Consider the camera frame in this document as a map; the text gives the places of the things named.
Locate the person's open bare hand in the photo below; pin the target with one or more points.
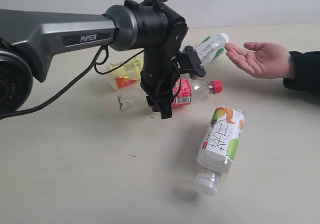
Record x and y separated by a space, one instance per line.
264 60

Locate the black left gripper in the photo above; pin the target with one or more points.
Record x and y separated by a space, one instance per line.
159 75

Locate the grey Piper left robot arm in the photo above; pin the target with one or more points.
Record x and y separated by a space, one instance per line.
30 39

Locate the clear cola bottle red label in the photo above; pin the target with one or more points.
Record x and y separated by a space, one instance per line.
185 91

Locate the clear bottle green white label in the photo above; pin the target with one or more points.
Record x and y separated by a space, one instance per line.
211 48

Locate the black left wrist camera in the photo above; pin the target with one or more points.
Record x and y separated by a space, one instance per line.
188 62

